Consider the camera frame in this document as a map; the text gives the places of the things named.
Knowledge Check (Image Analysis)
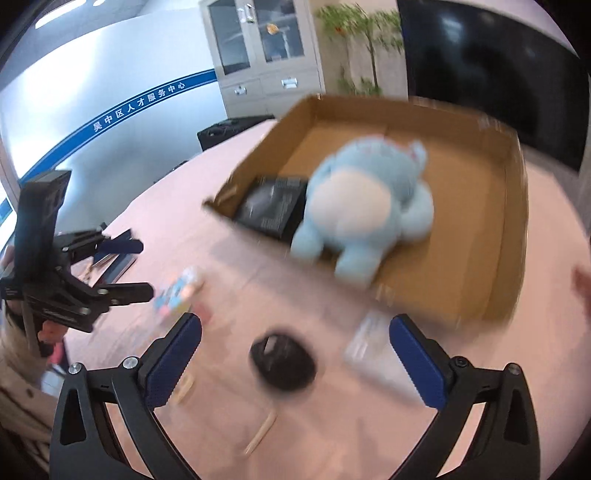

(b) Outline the grey blue notebook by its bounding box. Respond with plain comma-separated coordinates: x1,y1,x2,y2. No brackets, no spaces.
89,230,140,283

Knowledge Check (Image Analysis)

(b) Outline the pastel puzzle cube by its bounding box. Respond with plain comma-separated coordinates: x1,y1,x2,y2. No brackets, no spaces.
154,267,205,320

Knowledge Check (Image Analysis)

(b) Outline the black television screen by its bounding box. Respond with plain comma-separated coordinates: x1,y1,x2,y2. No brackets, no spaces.
396,0,587,172

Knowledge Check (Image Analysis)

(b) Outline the grey metal cabinet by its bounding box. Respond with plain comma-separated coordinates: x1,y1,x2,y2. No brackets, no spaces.
199,0,326,120

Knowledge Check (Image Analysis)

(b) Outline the black computer mouse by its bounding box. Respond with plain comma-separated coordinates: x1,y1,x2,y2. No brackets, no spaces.
248,328,318,394

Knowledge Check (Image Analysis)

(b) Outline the flat black box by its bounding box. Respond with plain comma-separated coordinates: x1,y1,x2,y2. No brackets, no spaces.
233,174,309,247

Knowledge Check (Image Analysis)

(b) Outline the brown cardboard box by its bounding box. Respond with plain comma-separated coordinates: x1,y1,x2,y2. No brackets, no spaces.
203,93,529,326

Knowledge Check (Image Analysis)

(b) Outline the wooden stick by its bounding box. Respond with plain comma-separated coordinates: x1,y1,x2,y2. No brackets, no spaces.
243,410,279,456
172,373,198,406

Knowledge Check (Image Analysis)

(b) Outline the clear phone case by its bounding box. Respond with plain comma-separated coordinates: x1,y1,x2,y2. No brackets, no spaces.
342,310,419,400

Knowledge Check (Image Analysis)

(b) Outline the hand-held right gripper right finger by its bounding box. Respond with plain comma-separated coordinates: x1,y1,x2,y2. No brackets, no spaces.
389,314,541,480

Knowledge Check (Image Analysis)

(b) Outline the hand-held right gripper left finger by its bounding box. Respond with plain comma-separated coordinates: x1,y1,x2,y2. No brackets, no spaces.
50,313,203,480

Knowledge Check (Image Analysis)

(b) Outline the person's left forearm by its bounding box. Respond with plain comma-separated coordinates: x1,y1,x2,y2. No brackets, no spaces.
0,318,62,444

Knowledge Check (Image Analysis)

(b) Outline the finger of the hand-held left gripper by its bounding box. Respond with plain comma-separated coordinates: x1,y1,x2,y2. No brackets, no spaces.
56,227,142,267
46,265,154,320

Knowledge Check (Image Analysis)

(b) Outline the green potted plant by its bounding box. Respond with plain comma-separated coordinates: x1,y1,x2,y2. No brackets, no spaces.
316,4,404,97

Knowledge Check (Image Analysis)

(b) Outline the blue plush toy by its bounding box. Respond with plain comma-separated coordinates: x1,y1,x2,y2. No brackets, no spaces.
290,136,435,289

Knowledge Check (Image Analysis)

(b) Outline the black suitcase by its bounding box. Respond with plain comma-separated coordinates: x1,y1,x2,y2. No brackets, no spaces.
197,114,276,151

